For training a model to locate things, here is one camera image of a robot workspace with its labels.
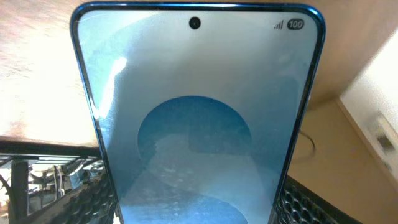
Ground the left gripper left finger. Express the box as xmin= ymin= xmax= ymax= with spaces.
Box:
xmin=16 ymin=172 xmax=117 ymax=224

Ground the blue Samsung Galaxy smartphone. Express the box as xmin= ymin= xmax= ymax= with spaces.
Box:
xmin=70 ymin=1 xmax=326 ymax=223

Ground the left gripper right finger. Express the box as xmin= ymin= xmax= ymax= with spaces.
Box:
xmin=275 ymin=176 xmax=361 ymax=224

